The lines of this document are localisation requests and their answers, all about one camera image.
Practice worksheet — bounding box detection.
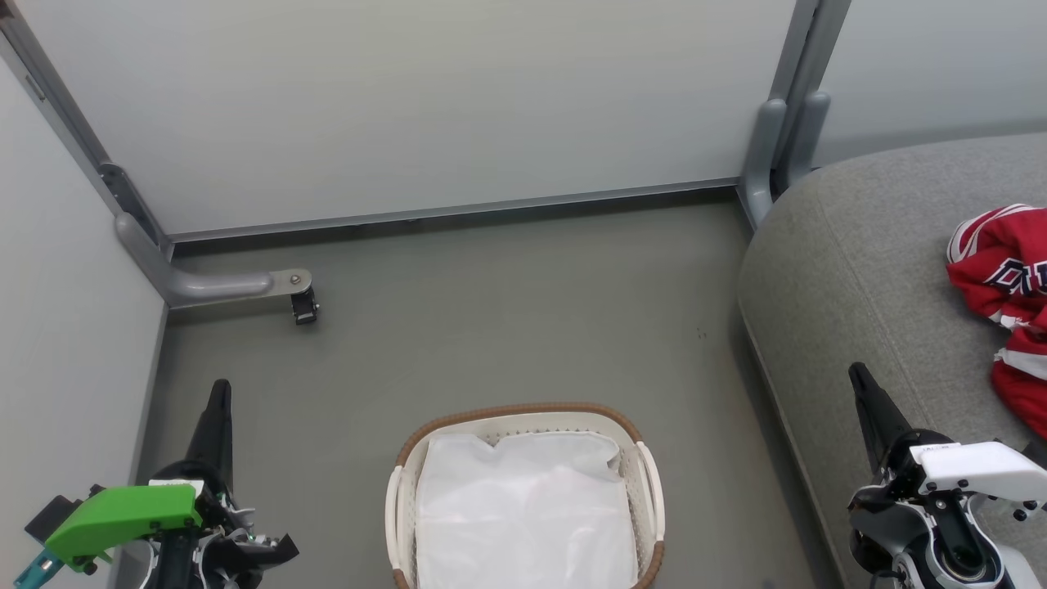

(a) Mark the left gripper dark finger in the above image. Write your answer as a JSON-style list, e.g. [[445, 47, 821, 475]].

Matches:
[[185, 378, 235, 490]]

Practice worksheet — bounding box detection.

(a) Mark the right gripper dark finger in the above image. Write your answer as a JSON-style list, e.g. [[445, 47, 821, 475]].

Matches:
[[847, 362, 914, 477]]

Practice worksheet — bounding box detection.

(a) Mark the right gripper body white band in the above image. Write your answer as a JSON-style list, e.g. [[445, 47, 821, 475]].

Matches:
[[851, 429, 1047, 528]]

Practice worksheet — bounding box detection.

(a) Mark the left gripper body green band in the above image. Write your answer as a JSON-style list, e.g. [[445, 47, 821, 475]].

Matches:
[[23, 458, 300, 589]]

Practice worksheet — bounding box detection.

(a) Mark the red white sports jersey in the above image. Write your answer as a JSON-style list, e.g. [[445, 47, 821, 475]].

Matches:
[[946, 204, 1047, 443]]

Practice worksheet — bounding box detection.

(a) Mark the white laundry basket brown rim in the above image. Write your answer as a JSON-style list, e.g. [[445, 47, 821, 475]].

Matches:
[[384, 401, 667, 589]]

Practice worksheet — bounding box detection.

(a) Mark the teal connector of left gripper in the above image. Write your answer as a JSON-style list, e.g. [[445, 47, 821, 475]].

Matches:
[[12, 546, 63, 589]]

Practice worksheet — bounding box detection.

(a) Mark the grey fabric sofa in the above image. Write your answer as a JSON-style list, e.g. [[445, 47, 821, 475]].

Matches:
[[735, 133, 1047, 589]]

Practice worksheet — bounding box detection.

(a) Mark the grey partition foot bracket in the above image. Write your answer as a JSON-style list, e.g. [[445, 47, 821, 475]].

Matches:
[[98, 162, 315, 311]]

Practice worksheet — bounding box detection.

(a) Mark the grey double partition post foot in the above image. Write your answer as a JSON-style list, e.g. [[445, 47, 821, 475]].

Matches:
[[738, 90, 834, 231]]

